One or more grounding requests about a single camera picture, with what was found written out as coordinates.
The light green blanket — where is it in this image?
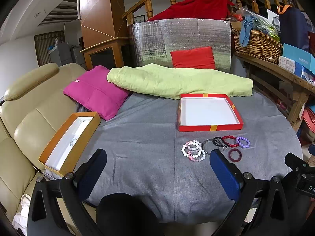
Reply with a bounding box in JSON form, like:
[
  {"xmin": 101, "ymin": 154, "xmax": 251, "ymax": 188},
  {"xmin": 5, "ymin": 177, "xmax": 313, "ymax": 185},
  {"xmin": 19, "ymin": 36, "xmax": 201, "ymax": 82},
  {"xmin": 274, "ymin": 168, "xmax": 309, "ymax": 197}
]
[{"xmin": 107, "ymin": 63, "xmax": 254, "ymax": 100}]

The magenta pillow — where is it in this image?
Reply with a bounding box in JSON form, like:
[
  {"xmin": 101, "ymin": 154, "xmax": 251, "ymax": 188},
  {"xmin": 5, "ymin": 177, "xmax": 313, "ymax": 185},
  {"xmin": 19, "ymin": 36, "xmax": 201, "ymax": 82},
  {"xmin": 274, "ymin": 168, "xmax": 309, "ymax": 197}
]
[{"xmin": 63, "ymin": 65, "xmax": 131, "ymax": 121}]

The red cushion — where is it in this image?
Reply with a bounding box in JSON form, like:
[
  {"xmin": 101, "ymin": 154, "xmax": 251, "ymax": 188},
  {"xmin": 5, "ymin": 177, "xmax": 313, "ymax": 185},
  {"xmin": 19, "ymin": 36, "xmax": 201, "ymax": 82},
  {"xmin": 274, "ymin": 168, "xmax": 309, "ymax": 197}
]
[{"xmin": 170, "ymin": 47, "xmax": 216, "ymax": 70}]

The dark red bangle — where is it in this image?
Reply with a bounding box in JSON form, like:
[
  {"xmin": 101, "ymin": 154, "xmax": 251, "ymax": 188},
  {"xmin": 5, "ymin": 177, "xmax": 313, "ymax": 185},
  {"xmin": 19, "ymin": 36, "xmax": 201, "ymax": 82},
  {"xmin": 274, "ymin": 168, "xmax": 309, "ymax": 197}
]
[{"xmin": 228, "ymin": 148, "xmax": 242, "ymax": 163}]

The blue cloth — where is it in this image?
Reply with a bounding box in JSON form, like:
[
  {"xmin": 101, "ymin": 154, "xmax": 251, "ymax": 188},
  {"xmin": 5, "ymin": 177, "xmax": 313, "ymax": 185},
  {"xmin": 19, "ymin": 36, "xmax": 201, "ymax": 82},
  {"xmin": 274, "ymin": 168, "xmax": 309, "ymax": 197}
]
[{"xmin": 240, "ymin": 16, "xmax": 259, "ymax": 48}]

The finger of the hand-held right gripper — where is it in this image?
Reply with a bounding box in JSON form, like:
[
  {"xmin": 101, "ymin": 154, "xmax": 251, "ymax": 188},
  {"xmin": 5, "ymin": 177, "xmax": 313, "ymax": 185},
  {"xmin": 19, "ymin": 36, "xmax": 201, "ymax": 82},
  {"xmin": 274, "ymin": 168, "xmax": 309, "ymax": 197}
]
[{"xmin": 285, "ymin": 152, "xmax": 309, "ymax": 175}]

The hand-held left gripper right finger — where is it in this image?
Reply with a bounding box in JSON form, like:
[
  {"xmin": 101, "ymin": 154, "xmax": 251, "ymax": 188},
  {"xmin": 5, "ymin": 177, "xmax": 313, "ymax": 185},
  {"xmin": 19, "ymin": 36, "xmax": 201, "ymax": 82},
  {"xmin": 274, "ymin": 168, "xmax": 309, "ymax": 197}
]
[{"xmin": 209, "ymin": 149, "xmax": 289, "ymax": 236}]

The beige leather sofa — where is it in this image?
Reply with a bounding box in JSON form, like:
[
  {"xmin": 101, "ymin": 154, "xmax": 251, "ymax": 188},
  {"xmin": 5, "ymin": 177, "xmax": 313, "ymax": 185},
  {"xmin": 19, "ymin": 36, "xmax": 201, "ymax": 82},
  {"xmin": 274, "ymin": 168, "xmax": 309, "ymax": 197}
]
[{"xmin": 0, "ymin": 63, "xmax": 87, "ymax": 228}]

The pink bag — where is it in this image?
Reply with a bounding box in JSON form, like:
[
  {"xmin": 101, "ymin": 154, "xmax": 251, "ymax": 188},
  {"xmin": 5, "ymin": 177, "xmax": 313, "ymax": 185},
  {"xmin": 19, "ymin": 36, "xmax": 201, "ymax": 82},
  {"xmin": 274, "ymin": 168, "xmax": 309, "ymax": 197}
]
[{"xmin": 301, "ymin": 106, "xmax": 315, "ymax": 143}]

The shallow red box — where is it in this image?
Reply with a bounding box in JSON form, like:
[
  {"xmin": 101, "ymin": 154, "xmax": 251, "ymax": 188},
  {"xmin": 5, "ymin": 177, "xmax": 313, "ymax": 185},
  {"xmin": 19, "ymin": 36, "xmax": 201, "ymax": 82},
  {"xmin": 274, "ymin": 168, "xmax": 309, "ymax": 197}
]
[{"xmin": 178, "ymin": 93, "xmax": 244, "ymax": 132}]

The wooden bench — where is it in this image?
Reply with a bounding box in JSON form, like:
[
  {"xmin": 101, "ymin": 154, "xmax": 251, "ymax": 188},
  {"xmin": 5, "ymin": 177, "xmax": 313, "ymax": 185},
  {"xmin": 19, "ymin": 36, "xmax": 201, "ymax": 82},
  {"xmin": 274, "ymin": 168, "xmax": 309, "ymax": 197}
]
[{"xmin": 234, "ymin": 52, "xmax": 315, "ymax": 132}]

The white cloth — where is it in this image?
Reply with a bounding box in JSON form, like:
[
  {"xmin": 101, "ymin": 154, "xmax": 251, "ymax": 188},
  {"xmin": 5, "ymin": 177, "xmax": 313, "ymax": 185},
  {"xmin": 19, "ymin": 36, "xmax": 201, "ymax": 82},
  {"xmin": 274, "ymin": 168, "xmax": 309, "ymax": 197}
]
[{"xmin": 12, "ymin": 194, "xmax": 33, "ymax": 228}]

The red cloth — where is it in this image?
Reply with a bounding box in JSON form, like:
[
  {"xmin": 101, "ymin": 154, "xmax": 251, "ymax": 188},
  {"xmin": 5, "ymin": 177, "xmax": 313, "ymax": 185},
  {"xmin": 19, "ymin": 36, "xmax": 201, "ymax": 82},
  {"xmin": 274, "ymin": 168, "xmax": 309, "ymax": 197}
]
[{"xmin": 148, "ymin": 0, "xmax": 235, "ymax": 21}]

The navy blue bag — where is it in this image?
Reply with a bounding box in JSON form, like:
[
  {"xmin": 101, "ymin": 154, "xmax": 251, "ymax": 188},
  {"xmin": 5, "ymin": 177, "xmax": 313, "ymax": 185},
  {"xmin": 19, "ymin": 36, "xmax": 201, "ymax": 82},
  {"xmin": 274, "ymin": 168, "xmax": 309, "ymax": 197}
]
[{"xmin": 278, "ymin": 5, "xmax": 311, "ymax": 53}]

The wooden stair railing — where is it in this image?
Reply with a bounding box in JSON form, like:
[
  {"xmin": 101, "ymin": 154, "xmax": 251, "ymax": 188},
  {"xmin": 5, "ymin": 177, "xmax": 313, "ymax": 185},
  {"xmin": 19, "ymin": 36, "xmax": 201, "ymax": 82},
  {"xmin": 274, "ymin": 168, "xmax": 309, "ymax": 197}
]
[{"xmin": 122, "ymin": 0, "xmax": 304, "ymax": 25}]

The wicker basket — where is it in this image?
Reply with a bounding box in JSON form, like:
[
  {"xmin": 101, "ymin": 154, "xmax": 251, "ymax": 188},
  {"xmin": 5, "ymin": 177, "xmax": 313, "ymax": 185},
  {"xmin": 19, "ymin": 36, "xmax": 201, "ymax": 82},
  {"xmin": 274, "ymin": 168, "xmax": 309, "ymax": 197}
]
[{"xmin": 231, "ymin": 28, "xmax": 283, "ymax": 65}]

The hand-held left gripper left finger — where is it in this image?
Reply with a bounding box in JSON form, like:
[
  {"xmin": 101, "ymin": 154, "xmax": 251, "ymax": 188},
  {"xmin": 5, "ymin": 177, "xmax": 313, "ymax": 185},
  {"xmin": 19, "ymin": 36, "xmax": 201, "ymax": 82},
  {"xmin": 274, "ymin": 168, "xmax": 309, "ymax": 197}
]
[{"xmin": 27, "ymin": 149, "xmax": 109, "ymax": 236}]

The silver foil insulation panel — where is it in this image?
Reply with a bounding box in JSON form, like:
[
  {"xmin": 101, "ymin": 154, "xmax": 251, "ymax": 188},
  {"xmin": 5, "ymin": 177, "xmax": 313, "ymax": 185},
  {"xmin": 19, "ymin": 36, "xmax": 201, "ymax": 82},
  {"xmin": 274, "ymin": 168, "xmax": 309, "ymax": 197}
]
[{"xmin": 128, "ymin": 18, "xmax": 232, "ymax": 74}]

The light blue cardboard box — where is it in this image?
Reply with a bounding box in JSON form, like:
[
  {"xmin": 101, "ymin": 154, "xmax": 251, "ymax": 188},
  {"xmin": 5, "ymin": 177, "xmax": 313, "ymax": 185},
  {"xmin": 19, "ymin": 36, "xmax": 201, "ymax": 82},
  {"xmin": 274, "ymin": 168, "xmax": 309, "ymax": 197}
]
[{"xmin": 283, "ymin": 43, "xmax": 315, "ymax": 76}]

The silver bangle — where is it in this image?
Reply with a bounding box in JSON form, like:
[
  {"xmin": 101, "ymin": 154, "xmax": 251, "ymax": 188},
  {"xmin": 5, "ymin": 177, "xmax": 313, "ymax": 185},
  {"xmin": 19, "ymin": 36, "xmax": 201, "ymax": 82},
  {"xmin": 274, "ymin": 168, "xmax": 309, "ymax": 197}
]
[{"xmin": 202, "ymin": 138, "xmax": 221, "ymax": 153}]

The floral tissue box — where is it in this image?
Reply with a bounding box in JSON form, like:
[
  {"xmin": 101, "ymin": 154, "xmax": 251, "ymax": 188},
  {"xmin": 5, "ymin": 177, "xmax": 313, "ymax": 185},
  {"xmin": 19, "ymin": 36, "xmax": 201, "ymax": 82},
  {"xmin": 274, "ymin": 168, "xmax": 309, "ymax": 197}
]
[{"xmin": 278, "ymin": 56, "xmax": 304, "ymax": 73}]

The black hair tie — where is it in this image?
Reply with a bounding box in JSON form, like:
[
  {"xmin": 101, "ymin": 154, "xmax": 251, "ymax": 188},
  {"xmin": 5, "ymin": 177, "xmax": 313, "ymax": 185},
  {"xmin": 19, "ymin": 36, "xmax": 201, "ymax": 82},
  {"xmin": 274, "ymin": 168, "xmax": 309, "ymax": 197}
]
[{"xmin": 213, "ymin": 136, "xmax": 228, "ymax": 151}]

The white bead bracelet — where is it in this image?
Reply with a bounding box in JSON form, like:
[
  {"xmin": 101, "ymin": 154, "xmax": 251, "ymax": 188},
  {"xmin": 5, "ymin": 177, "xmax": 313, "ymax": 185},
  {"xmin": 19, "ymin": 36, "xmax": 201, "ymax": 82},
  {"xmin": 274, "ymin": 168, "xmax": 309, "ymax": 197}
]
[{"xmin": 182, "ymin": 144, "xmax": 203, "ymax": 159}]

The grey refrigerator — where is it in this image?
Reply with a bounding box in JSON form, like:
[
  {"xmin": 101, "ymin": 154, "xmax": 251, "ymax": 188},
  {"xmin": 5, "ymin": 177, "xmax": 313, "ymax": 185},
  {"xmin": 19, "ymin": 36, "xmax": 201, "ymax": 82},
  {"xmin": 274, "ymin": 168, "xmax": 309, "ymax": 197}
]
[{"xmin": 49, "ymin": 41, "xmax": 72, "ymax": 67}]

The red bead bracelet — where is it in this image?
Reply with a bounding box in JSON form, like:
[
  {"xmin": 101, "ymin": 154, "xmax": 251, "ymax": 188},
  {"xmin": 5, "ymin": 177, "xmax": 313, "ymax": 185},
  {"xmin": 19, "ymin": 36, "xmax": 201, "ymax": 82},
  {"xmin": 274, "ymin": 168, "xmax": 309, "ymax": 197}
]
[{"xmin": 221, "ymin": 135, "xmax": 238, "ymax": 149}]

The purple bead bracelet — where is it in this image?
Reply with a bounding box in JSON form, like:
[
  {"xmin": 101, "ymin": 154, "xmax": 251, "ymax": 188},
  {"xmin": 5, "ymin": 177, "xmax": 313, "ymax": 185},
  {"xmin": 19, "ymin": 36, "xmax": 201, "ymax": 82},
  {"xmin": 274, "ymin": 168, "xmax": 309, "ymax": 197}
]
[{"xmin": 235, "ymin": 136, "xmax": 250, "ymax": 149}]

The pale pink crystal bracelet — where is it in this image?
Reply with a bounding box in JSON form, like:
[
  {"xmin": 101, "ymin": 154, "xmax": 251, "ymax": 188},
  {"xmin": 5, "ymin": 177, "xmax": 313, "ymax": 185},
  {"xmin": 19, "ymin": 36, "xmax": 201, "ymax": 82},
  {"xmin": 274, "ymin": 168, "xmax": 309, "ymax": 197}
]
[{"xmin": 186, "ymin": 140, "xmax": 201, "ymax": 152}]

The orange cardboard box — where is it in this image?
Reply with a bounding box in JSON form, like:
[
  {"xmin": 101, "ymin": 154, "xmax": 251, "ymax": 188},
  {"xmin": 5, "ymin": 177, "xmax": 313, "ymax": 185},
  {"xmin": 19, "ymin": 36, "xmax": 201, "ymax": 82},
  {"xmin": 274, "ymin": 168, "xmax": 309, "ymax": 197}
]
[{"xmin": 38, "ymin": 111, "xmax": 101, "ymax": 177}]

